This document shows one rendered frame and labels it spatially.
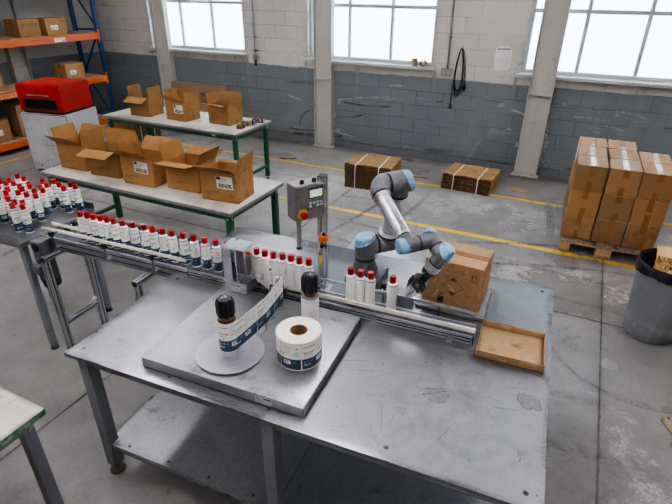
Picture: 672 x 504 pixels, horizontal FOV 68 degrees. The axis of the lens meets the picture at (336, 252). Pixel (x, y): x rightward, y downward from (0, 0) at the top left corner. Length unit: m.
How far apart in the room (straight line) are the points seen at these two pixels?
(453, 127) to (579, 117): 1.66
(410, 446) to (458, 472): 0.19
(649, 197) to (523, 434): 3.60
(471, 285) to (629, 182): 2.98
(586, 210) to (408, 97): 3.47
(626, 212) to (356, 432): 3.98
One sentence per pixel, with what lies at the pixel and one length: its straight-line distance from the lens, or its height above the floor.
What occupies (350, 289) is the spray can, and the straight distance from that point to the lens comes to 2.58.
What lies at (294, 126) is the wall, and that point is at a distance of 8.76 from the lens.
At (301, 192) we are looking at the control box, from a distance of 2.49.
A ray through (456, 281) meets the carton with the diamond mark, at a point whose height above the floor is 1.02.
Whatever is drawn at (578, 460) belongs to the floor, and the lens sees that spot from 3.34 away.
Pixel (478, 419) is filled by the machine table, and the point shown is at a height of 0.83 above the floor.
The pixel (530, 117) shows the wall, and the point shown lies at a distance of 7.47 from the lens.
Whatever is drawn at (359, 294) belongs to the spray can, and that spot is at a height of 0.96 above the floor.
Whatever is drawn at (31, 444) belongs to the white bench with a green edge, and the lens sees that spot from 2.57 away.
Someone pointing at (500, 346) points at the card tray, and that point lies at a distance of 2.55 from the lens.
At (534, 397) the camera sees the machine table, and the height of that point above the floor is 0.83.
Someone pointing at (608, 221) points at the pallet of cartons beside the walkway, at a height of 0.38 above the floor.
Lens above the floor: 2.35
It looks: 28 degrees down
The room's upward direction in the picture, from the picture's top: 1 degrees clockwise
